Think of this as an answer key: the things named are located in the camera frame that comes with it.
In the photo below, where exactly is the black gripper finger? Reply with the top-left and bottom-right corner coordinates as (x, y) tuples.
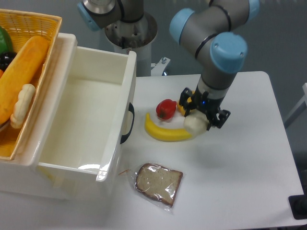
(206, 107), (231, 131)
(180, 87), (197, 117)

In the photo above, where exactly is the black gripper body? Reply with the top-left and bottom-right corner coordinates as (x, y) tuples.
(192, 82), (223, 116)

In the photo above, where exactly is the pale white pear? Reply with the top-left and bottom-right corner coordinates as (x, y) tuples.
(184, 110), (209, 136)

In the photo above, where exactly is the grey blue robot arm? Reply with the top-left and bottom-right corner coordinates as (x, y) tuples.
(77, 0), (260, 134)

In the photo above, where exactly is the yellow bell pepper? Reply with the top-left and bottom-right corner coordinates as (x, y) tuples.
(177, 92), (192, 116)

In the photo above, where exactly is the red bell pepper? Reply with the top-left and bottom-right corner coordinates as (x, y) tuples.
(156, 99), (177, 120)

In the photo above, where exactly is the yellow banana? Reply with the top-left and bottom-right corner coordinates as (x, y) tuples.
(144, 113), (192, 142)

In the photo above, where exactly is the white furniture leg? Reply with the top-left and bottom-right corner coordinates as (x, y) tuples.
(283, 83), (307, 128)

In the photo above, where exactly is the bagged bread slice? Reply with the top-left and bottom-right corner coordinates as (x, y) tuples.
(127, 162), (184, 214)

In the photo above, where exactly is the black device at edge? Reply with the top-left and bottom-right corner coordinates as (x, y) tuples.
(288, 195), (307, 220)

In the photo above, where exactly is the cream pastry piece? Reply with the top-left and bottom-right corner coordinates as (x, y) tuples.
(10, 84), (35, 129)

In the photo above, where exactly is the orange baguette loaf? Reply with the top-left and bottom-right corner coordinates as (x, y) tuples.
(0, 36), (49, 124)

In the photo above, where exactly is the yellow wicker basket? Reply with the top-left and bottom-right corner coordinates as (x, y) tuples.
(0, 9), (62, 161)

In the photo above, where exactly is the black grape bunch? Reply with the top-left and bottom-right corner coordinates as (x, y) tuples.
(0, 51), (17, 71)

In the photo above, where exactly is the green bell pepper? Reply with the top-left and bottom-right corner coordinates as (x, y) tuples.
(0, 27), (13, 53)

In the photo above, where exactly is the metal mounting bracket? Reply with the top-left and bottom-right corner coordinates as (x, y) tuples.
(151, 57), (171, 76)

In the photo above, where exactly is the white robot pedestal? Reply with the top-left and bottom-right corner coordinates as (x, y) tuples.
(105, 12), (158, 77)

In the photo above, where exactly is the black drawer handle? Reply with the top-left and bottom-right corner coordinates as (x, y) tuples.
(120, 103), (135, 144)

